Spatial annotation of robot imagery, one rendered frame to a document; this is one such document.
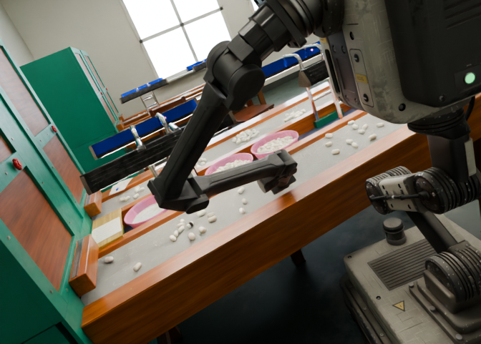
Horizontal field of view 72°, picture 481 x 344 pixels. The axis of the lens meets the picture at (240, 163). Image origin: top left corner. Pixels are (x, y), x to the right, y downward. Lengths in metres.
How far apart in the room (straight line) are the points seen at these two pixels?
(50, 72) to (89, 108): 0.50
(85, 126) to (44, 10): 2.87
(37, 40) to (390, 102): 6.12
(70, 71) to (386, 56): 3.62
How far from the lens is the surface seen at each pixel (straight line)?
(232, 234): 1.17
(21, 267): 1.07
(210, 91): 0.69
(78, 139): 4.07
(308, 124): 2.04
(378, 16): 0.61
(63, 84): 4.01
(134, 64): 6.31
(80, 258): 1.37
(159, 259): 1.31
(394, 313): 1.18
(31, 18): 6.50
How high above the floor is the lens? 1.39
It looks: 22 degrees down
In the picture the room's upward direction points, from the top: 23 degrees counter-clockwise
